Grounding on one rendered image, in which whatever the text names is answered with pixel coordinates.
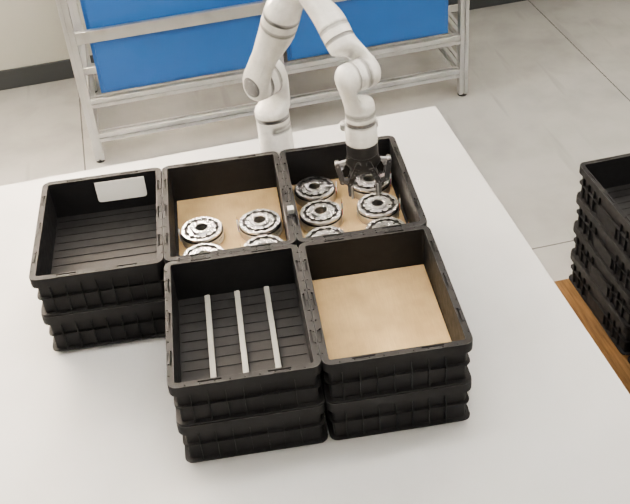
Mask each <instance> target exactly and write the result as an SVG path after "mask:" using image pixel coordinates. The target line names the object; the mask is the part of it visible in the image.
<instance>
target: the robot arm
mask: <svg viewBox="0 0 630 504"><path fill-rule="evenodd" d="M303 8H304V10H305V11H306V12H307V14H308V15H309V17H310V18H311V20H312V22H313V23H314V25H315V27H316V29H317V31H318V33H319V35H320V37H321V39H322V41H323V43H324V45H325V46H326V48H327V50H328V52H329V54H330V55H331V56H334V57H338V56H346V57H348V58H350V59H351V60H352V61H349V62H347V63H344V64H342V65H340V66H339V67H338V68H337V69H336V72H335V76H334V80H335V84H336V86H337V89H338V91H339V94H340V96H341V99H342V102H343V105H344V109H345V120H342V121H341V122H340V130H341V131H345V138H346V151H347V156H346V158H345V160H342V161H339V160H335V161H334V163H335V169H336V172H337V175H338V178H339V181H340V184H341V185H347V186H348V195H349V197H352V199H355V198H354V185H353V183H354V181H355V179H356V177H357V175H361V174H372V175H373V177H374V178H375V188H376V196H379V194H381V193H382V182H383V181H384V180H385V181H387V180H389V176H390V171H391V165H392V159H391V155H390V154H387V155H386V156H380V154H379V152H378V133H377V127H378V119H377V118H376V115H375V103H374V100H373V98H372V97H370V96H368V95H363V94H359V95H357V93H358V92H359V91H362V90H365V89H367V88H370V87H372V86H375V85H376V84H378V83H379V81H380V79H381V68H380V65H379V63H378V61H377V60H376V59H375V57H374V56H373V55H372V54H371V53H370V52H369V51H368V50H367V49H366V47H365V46H364V45H363V44H362V43H361V42H360V41H359V40H358V38H357V37H356V36H355V34H354V32H353V30H352V28H351V26H350V24H349V22H348V21H347V19H346V17H345V15H344V13H343V12H342V11H341V9H340V8H339V7H338V6H337V5H336V4H335V3H334V2H332V1H331V0H267V2H266V4H265V6H264V9H263V12H262V16H261V20H260V25H259V29H258V33H257V36H256V40H255V44H254V47H253V51H252V54H251V56H250V59H249V61H248V63H247V66H246V68H245V71H244V73H243V79H242V82H243V88H244V91H245V93H246V94H247V96H248V97H249V98H250V99H252V100H254V101H259V102H258V104H257V105H256V107H255V110H254V114H255V120H256V126H257V131H258V137H259V143H260V149H261V153H263V152H271V151H275V152H277V153H280V152H281V151H282V150H285V149H292V148H294V142H293V135H292V128H291V122H290V115H289V108H290V90H289V79H288V74H287V71H286V69H285V67H284V65H283V63H282V62H281V61H280V60H279V59H280V57H281V56H282V55H283V53H284V52H285V51H286V49H287V48H288V47H289V45H290V44H291V42H292V40H293V39H294V37H295V34H296V32H297V28H298V25H299V22H300V18H301V14H302V10H303ZM380 161H382V163H383V165H384V170H383V173H382V174H379V172H378V170H377V168H376V167H377V165H378V164H379V163H380ZM345 165H347V166H348V167H349V168H350V171H349V175H348V177H347V178H346V177H344V175H343V172H342V170H343V169H344V166H345Z"/></svg>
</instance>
